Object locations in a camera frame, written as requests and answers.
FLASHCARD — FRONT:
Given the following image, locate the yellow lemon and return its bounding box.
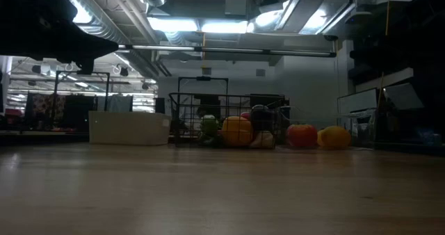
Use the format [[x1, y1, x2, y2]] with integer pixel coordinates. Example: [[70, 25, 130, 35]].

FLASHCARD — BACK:
[[320, 125, 352, 150]]

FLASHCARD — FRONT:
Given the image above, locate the yellow bell pepper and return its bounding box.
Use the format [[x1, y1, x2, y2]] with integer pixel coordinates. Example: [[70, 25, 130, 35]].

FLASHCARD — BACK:
[[221, 115, 254, 147]]

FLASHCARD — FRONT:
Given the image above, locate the white angled panel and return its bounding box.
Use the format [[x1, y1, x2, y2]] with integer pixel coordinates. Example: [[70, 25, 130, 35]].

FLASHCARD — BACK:
[[337, 81, 425, 115]]

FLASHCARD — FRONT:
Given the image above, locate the black wire basket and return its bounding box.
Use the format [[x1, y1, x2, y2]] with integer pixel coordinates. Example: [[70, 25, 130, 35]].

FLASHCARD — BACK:
[[168, 92, 289, 148]]

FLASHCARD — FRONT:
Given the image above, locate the long horizontal metal bar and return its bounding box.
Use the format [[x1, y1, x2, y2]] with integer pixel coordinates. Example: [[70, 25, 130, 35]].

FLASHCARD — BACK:
[[118, 44, 337, 58]]

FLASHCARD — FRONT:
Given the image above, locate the floral patterned curtain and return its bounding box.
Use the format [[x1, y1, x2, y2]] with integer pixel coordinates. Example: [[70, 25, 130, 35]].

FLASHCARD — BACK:
[[26, 92, 67, 130]]

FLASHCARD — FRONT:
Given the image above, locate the orange-red tomato with green stem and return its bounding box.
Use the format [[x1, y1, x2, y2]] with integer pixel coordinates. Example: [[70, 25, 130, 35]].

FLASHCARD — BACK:
[[286, 124, 318, 148]]

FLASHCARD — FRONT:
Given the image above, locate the light green cucumber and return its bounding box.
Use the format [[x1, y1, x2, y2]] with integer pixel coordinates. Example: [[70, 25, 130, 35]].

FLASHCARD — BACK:
[[200, 115, 220, 138]]

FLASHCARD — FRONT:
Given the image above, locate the white plastic bin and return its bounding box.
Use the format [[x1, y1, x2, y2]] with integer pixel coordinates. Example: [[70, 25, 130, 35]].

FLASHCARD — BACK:
[[88, 111, 172, 146]]

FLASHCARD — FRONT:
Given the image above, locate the grey ceiling box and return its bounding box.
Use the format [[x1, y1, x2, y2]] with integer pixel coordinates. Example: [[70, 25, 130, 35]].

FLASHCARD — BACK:
[[225, 0, 248, 17]]

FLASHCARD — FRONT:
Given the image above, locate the long purple eggplant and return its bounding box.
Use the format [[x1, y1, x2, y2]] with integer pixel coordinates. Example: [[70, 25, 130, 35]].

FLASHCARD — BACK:
[[250, 104, 277, 133]]

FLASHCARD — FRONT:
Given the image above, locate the cream garlic bulb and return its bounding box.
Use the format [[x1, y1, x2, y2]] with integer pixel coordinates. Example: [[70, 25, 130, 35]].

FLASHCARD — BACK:
[[249, 130, 275, 149]]

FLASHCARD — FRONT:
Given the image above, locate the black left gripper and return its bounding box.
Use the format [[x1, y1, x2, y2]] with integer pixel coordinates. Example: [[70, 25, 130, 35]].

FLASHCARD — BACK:
[[0, 0, 119, 75]]

